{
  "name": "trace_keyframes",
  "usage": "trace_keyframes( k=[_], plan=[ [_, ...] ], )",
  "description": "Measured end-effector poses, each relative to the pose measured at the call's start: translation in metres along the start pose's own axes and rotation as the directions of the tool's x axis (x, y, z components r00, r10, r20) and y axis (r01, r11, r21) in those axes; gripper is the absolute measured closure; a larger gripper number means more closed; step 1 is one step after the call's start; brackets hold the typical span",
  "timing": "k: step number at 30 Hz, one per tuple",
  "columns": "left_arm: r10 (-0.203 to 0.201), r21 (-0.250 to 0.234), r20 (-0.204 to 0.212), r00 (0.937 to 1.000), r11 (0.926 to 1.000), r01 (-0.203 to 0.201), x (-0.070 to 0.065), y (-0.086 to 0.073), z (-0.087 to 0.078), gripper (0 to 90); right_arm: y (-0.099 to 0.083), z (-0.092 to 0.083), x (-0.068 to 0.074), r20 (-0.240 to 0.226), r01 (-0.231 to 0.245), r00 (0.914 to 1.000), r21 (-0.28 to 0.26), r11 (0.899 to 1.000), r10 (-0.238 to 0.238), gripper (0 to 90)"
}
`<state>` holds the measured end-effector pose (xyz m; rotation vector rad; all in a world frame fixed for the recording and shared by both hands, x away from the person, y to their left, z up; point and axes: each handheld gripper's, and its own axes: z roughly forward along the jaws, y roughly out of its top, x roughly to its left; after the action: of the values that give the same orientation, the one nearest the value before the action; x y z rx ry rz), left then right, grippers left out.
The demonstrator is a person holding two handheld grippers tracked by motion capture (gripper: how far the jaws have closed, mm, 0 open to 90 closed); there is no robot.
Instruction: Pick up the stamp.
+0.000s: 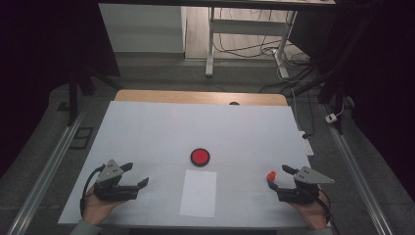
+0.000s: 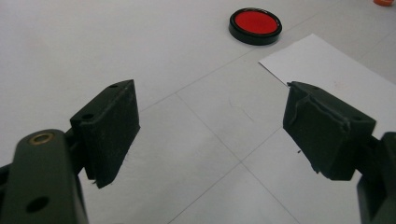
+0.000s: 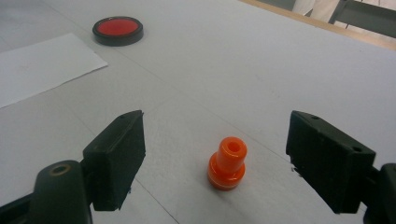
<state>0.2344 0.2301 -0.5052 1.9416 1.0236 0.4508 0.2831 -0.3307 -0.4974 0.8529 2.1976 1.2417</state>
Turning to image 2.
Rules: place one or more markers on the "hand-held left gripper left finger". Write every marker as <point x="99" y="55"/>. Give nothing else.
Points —
<point x="109" y="133"/>

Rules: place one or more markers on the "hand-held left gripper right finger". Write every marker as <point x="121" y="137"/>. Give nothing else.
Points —
<point x="327" y="140"/>

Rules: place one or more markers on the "round red ink pad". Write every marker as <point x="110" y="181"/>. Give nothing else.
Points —
<point x="255" y="23"/>

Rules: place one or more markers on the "orange stamp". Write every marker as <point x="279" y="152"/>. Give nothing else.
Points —
<point x="383" y="2"/>

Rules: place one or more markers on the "white paper sheet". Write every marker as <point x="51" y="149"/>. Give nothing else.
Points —
<point x="327" y="65"/>

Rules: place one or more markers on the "white table cover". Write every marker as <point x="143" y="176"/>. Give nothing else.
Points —
<point x="93" y="46"/>

